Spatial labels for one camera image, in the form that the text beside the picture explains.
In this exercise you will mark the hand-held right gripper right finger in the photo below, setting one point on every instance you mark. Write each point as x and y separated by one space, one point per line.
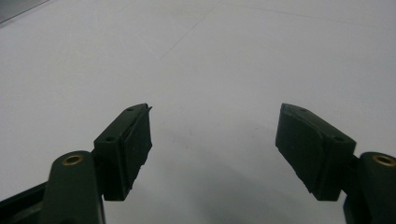
314 149

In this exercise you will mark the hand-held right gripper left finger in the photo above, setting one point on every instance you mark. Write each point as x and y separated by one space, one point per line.
124 149

